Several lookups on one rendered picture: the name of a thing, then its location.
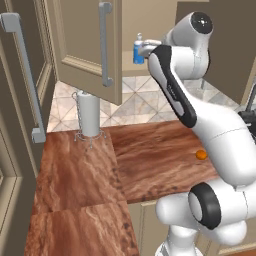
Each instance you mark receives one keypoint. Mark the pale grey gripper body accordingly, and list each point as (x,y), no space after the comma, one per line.
(149,48)

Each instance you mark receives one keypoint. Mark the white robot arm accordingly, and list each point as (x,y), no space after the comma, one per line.
(226,140)

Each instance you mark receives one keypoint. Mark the blue soap dispenser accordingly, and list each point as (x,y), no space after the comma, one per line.
(137,55)

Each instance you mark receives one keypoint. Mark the white paper towel roll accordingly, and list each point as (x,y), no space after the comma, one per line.
(89,113)

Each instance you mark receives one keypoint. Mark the orange fruit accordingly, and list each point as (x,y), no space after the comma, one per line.
(201,154)

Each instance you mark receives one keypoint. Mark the beige tall cupboard door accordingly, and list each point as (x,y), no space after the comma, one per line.
(13,160)

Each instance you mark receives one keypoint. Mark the beige base cupboard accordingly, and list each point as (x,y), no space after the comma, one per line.
(143,226)

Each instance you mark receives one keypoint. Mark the beige wall cabinet body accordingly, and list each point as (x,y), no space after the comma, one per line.
(150,16)

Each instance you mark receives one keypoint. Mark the beige wall cabinet door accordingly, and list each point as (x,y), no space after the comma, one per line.
(80,40)
(233,50)

